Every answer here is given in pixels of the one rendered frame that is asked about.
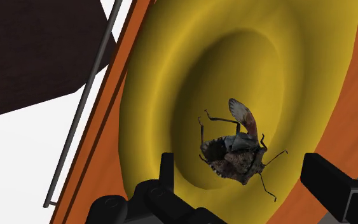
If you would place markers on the brown bug figure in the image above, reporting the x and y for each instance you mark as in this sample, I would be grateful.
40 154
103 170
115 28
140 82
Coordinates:
239 161

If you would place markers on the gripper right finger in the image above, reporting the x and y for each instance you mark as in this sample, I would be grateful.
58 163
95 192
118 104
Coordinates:
330 183

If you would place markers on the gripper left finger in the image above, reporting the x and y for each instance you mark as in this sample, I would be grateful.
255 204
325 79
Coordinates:
166 198

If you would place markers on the yellow bowl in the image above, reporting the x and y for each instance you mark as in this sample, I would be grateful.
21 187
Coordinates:
172 77

